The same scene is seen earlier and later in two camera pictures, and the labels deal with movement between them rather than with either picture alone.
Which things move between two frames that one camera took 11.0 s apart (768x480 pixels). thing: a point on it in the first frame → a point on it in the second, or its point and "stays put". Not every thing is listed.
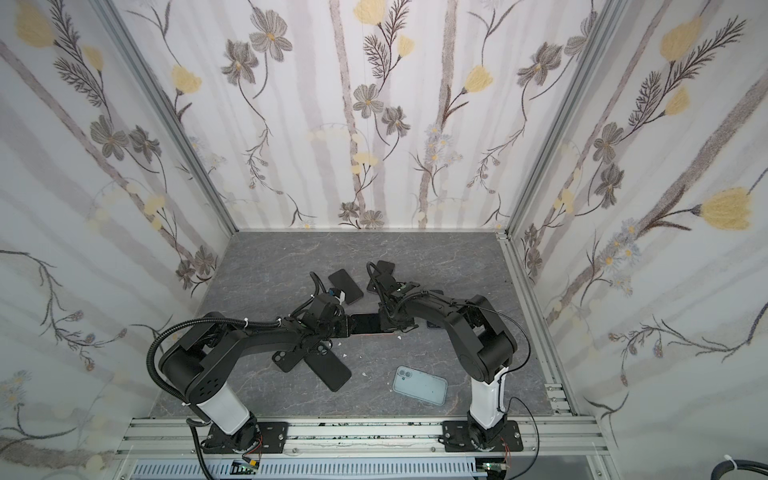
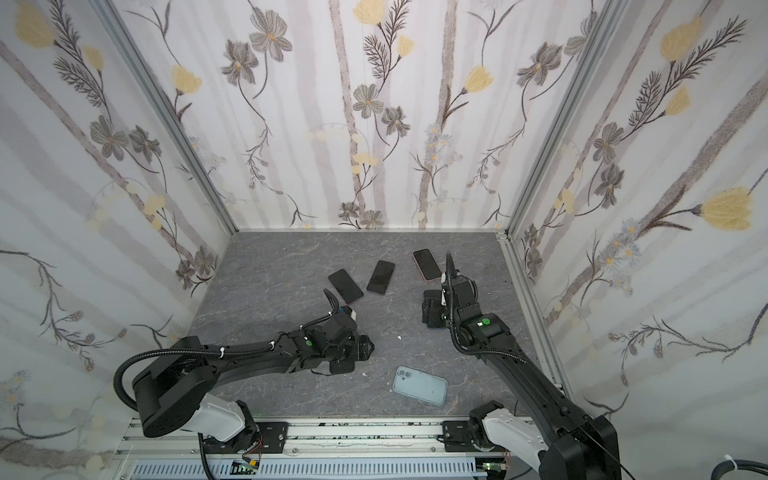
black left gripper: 344,320 → 364,351
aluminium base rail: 188,439 stays put
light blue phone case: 421,385 stays put
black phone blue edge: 368,323 → 427,264
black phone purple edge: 342,281 stays put
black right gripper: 387,288 → 453,291
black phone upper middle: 382,267 stays put
